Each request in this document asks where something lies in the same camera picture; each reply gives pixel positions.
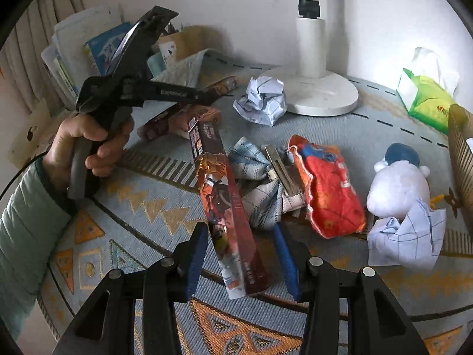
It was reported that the green tissue pack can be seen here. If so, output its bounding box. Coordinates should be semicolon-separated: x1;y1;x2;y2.
396;47;461;135

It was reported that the orange snack packet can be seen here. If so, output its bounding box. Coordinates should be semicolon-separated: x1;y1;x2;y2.
287;135;367;239

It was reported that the kraft cardboard pen holder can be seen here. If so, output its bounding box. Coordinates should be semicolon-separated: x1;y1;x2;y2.
159;26;208;64

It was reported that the teal plastic box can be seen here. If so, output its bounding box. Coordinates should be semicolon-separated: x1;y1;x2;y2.
147;52;168;79

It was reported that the blue white plaid cloth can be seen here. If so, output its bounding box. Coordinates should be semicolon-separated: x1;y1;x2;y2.
227;137;307;232

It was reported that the small yellow brown toy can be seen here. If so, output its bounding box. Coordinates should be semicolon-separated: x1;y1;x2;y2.
430;188;461;208

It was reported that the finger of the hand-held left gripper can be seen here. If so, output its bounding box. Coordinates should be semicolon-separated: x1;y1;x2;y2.
187;87;220;106

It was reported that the light brown small box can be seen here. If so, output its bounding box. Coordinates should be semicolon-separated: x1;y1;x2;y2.
168;104;223;140

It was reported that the row of standing books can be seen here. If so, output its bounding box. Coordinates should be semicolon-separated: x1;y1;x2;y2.
40;4;135;109

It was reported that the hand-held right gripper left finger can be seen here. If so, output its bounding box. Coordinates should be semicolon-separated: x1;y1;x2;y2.
52;221;210;355

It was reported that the patterned woven mat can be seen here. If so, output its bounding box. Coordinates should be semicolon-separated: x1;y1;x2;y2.
37;48;473;355

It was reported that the person's left hand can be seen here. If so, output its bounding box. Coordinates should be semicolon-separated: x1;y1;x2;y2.
44;113;134;190

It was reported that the white plush toy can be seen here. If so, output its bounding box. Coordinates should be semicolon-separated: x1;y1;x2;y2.
366;142;433;219

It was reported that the silver metal clip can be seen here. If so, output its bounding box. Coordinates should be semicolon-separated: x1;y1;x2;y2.
264;145;302;197

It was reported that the white desk lamp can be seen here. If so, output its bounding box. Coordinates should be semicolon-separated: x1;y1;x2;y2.
259;0;360;116

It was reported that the dark brown long box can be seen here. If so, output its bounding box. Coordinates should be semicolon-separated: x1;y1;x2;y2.
137;75;240;142

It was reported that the black cable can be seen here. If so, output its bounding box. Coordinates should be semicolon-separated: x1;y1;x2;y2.
0;150;52;200

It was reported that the beige curtain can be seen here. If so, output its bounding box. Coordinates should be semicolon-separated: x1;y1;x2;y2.
0;0;87;119

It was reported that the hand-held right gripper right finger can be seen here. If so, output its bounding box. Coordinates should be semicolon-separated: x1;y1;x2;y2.
273;223;431;355

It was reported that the long orange red box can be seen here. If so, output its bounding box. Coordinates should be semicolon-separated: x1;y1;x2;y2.
188;116;274;300

